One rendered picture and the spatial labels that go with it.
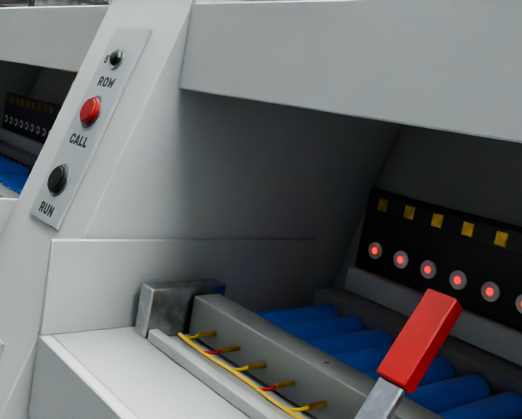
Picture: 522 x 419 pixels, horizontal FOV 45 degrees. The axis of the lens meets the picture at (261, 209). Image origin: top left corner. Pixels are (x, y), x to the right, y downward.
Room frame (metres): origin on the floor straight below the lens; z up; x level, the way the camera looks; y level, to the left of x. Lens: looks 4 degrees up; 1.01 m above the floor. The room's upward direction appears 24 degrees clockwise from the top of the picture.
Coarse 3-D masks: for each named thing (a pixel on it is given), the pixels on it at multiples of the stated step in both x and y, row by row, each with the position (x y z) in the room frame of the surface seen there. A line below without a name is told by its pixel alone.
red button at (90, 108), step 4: (88, 100) 0.36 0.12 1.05; (92, 100) 0.36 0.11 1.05; (96, 100) 0.36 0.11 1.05; (84, 104) 0.36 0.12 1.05; (88, 104) 0.36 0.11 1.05; (92, 104) 0.35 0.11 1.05; (96, 104) 0.35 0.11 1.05; (84, 108) 0.36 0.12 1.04; (88, 108) 0.36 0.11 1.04; (92, 108) 0.35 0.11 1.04; (96, 108) 0.35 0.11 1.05; (80, 112) 0.36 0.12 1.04; (84, 112) 0.36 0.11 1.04; (88, 112) 0.35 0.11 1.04; (92, 112) 0.35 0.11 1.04; (96, 112) 0.35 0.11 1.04; (80, 116) 0.36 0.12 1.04; (84, 116) 0.36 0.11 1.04; (88, 116) 0.35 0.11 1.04; (92, 116) 0.35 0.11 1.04; (84, 120) 0.36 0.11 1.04; (88, 120) 0.35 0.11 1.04
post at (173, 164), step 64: (128, 0) 0.38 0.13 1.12; (192, 0) 0.33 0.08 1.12; (64, 128) 0.38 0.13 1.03; (128, 128) 0.33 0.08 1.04; (192, 128) 0.35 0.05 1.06; (256, 128) 0.38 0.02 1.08; (320, 128) 0.41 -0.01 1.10; (384, 128) 0.45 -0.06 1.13; (128, 192) 0.34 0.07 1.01; (192, 192) 0.36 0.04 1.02; (256, 192) 0.39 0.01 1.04; (320, 192) 0.43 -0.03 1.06; (0, 256) 0.39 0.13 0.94; (320, 256) 0.45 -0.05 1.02; (0, 320) 0.36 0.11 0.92; (0, 384) 0.34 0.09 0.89
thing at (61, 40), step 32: (0, 0) 0.91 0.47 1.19; (32, 0) 0.53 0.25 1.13; (64, 0) 0.52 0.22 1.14; (96, 0) 0.84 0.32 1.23; (0, 32) 0.55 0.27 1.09; (32, 32) 0.49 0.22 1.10; (64, 32) 0.45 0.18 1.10; (96, 32) 0.41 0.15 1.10; (32, 64) 0.49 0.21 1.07; (64, 64) 0.45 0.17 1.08
